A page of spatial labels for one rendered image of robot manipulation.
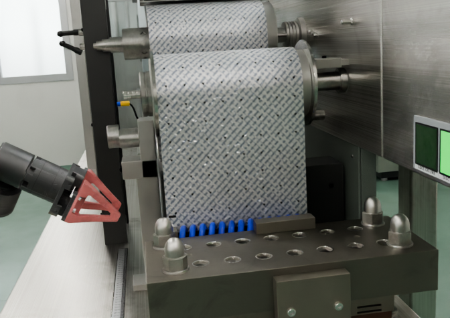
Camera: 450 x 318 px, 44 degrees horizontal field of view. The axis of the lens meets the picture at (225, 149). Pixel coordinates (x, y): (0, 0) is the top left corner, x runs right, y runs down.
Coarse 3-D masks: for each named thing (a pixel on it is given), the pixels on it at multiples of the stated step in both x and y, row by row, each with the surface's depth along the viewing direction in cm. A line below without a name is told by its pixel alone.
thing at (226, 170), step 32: (160, 128) 88; (192, 128) 89; (224, 128) 90; (256, 128) 90; (288, 128) 91; (192, 160) 90; (224, 160) 90; (256, 160) 91; (288, 160) 92; (192, 192) 91; (224, 192) 91; (256, 192) 92; (288, 192) 93
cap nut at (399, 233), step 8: (400, 216) 78; (392, 224) 79; (400, 224) 78; (408, 224) 78; (392, 232) 79; (400, 232) 78; (408, 232) 78; (392, 240) 79; (400, 240) 78; (408, 240) 78
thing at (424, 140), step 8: (424, 128) 70; (432, 128) 68; (424, 136) 70; (432, 136) 68; (416, 144) 72; (424, 144) 70; (432, 144) 68; (416, 152) 72; (424, 152) 70; (432, 152) 68; (416, 160) 72; (424, 160) 70; (432, 160) 68; (432, 168) 68
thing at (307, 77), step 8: (304, 56) 92; (304, 64) 91; (304, 72) 91; (304, 80) 91; (152, 88) 87; (304, 88) 91; (152, 96) 88; (304, 96) 91; (304, 104) 92; (304, 112) 94
